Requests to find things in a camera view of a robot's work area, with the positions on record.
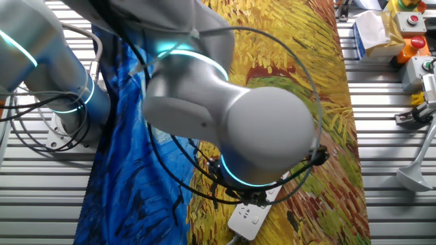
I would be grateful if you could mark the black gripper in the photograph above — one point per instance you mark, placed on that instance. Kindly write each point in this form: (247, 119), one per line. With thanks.
(252, 197)

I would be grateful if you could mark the white four-socket power strip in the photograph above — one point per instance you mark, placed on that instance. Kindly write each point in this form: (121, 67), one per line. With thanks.
(247, 221)

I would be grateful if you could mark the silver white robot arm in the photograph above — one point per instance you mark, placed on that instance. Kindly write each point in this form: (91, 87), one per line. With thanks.
(265, 129)

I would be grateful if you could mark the Van Gogh wheatfield print cloth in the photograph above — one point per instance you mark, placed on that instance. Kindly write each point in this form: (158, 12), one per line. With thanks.
(323, 204)

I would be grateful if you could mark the pale grey bulb-shaped fixture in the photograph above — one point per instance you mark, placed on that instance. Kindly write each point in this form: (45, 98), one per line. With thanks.
(413, 177)

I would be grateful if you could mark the yellow plastic clip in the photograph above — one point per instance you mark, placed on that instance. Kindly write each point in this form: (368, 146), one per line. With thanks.
(417, 98)

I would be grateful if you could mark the grey box with green button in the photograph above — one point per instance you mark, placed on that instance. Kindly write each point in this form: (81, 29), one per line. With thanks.
(413, 73)

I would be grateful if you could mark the tissue box with white tissue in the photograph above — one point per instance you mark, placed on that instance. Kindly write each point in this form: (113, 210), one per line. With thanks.
(374, 34)

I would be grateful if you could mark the grey box with red button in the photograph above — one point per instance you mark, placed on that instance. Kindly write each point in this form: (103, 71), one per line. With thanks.
(408, 25)

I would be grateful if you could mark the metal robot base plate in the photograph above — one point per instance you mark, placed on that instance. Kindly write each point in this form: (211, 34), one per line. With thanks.
(54, 141)

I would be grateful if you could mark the metal clamp bracket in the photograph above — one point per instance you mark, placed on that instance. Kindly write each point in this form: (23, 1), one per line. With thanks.
(343, 10)

